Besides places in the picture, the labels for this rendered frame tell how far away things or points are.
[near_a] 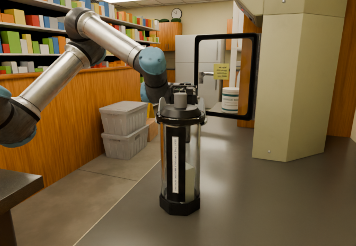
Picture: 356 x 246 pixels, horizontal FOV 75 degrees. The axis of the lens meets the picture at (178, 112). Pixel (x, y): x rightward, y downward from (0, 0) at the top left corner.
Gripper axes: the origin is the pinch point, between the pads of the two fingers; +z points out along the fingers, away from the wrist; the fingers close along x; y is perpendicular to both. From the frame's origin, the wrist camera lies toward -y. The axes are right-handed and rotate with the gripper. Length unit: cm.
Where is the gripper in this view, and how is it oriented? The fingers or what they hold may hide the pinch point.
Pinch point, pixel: (180, 124)
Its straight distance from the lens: 52.7
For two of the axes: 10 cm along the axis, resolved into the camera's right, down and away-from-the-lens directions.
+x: 10.0, 0.2, -0.8
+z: -0.8, 2.3, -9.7
